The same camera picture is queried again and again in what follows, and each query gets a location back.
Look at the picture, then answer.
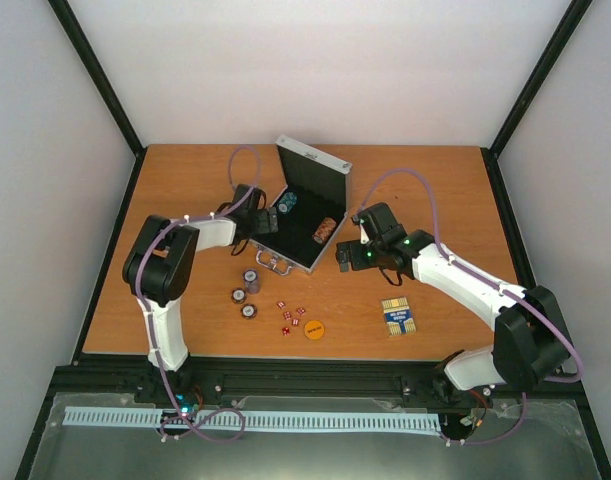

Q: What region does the purple poker chip stack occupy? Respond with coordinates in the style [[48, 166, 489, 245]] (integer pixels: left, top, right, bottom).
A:
[[243, 268, 261, 295]]

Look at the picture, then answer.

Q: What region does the orange dealer button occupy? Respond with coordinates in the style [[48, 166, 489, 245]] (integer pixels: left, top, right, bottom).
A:
[[304, 320, 325, 340]]

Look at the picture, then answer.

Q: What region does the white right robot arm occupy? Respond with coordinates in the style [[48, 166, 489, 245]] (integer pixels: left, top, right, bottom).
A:
[[336, 203, 573, 392]]

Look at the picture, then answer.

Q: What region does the red poker chip stack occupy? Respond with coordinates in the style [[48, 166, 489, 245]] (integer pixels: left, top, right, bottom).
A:
[[312, 217, 337, 245]]

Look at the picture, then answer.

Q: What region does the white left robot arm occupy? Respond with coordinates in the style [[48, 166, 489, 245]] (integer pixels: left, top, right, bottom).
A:
[[122, 184, 278, 403]]

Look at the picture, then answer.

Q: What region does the light blue cable duct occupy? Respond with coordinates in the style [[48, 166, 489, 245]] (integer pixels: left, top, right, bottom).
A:
[[62, 406, 441, 436]]

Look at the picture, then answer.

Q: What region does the brown poker chip stack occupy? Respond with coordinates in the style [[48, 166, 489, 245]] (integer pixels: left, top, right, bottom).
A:
[[231, 288, 247, 304]]

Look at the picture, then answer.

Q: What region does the aluminium poker case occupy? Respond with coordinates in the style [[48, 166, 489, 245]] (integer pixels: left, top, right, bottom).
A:
[[251, 135, 353, 276]]

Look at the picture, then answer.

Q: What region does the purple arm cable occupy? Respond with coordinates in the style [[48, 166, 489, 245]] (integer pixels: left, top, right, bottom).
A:
[[358, 168, 585, 447], [134, 145, 262, 444]]

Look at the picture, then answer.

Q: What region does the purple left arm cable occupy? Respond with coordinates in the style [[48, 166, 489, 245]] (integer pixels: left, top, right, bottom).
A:
[[134, 145, 262, 444]]

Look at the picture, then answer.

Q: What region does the blue playing card box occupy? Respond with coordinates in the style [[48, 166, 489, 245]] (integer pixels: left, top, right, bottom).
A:
[[381, 296, 416, 336]]

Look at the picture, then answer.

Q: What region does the black poker chip stack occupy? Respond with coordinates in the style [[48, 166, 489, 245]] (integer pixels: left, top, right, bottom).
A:
[[241, 304, 258, 319]]

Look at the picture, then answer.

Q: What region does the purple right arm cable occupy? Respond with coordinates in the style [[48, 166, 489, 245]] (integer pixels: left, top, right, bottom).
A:
[[358, 168, 585, 447]]

